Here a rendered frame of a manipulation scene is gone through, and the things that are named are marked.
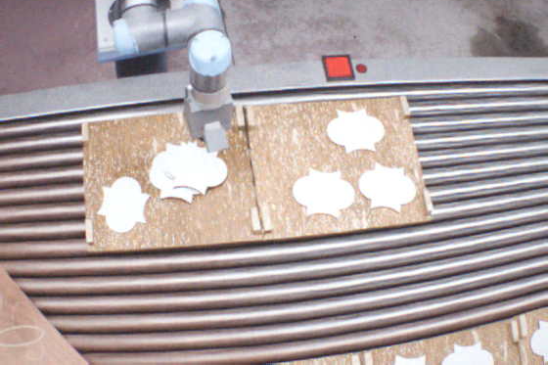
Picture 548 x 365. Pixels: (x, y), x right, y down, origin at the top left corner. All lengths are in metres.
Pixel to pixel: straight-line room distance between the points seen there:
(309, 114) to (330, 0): 1.55
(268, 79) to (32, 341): 0.95
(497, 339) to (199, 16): 1.02
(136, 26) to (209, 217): 0.53
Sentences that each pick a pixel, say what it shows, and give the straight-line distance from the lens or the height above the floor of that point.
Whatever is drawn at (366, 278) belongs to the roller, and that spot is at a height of 0.92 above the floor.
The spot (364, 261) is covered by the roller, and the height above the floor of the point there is 0.92.
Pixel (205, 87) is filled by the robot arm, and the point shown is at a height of 1.35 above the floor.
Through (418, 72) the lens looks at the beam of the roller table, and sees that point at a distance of 2.12.
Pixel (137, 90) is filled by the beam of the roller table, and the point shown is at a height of 0.92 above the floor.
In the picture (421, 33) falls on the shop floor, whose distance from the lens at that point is 3.43.
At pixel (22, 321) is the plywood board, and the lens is 1.64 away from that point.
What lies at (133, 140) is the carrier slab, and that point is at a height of 0.94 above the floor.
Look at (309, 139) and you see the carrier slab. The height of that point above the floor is 0.94.
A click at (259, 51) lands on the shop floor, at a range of 3.21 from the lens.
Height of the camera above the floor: 2.57
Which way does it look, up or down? 61 degrees down
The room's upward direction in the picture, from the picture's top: 10 degrees clockwise
